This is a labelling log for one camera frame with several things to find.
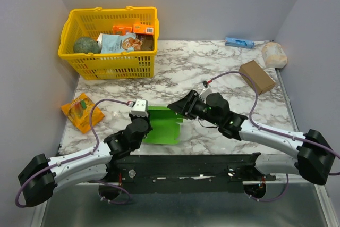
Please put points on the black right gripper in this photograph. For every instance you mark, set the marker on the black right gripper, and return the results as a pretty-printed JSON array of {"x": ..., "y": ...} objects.
[{"x": 191, "y": 106}]

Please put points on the green paper box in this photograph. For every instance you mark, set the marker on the green paper box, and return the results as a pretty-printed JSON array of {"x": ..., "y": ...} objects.
[{"x": 165, "y": 125}]

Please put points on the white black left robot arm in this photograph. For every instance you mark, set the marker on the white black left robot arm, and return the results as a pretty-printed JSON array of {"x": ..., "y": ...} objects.
[{"x": 43, "y": 176}]

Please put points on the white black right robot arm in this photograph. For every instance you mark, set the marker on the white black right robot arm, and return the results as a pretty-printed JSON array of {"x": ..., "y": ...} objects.
[{"x": 304, "y": 154}]

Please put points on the light blue carton box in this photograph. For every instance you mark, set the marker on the light blue carton box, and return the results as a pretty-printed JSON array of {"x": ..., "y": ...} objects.
[{"x": 240, "y": 43}]

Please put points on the brown cardboard box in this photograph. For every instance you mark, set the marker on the brown cardboard box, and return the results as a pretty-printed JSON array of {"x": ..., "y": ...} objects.
[{"x": 256, "y": 77}]

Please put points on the orange barcode box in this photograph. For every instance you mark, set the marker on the orange barcode box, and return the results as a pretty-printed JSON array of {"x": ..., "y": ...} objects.
[{"x": 143, "y": 29}]

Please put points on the orange snack box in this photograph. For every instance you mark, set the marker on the orange snack box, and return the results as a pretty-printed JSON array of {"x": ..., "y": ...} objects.
[{"x": 122, "y": 30}]

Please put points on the light blue snack pouch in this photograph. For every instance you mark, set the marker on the light blue snack pouch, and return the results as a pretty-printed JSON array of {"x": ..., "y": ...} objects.
[{"x": 119, "y": 43}]

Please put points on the beige wrapped paper bag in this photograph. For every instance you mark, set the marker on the beige wrapped paper bag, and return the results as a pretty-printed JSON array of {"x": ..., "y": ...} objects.
[{"x": 274, "y": 56}]

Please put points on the orange candy bag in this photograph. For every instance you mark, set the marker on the orange candy bag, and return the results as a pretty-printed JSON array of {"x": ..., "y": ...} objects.
[{"x": 78, "y": 112}]

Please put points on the green round melon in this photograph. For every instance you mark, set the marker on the green round melon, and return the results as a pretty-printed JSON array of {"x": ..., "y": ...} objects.
[{"x": 86, "y": 45}]

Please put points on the yellow plastic shopping basket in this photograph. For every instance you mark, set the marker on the yellow plastic shopping basket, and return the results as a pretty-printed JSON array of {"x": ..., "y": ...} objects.
[{"x": 95, "y": 21}]

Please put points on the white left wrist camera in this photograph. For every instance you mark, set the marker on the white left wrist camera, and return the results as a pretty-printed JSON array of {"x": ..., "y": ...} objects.
[{"x": 139, "y": 108}]

